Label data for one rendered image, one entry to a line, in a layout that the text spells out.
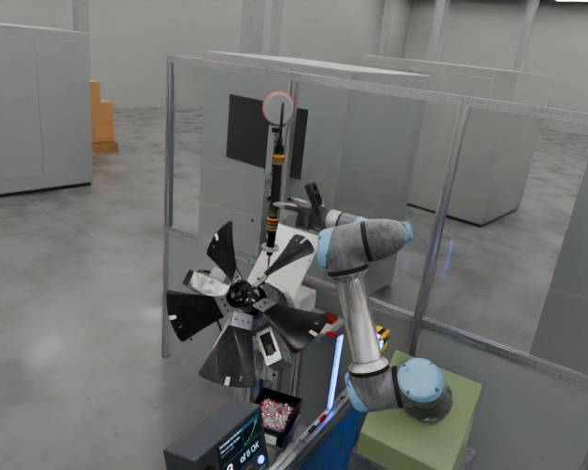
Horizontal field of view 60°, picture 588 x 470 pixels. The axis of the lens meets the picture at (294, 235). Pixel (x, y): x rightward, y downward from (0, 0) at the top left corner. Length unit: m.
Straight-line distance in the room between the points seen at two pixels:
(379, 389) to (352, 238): 0.43
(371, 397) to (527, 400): 1.25
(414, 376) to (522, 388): 1.18
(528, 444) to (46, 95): 6.49
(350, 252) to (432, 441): 0.63
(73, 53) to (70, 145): 1.19
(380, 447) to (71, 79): 6.55
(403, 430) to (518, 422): 1.09
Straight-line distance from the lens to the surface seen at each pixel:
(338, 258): 1.40
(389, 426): 1.69
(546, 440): 2.72
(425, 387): 1.47
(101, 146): 10.01
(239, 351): 2.08
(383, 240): 1.39
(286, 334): 1.97
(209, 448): 1.34
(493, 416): 2.72
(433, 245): 2.45
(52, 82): 7.42
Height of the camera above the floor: 2.18
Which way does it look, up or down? 20 degrees down
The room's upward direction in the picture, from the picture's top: 6 degrees clockwise
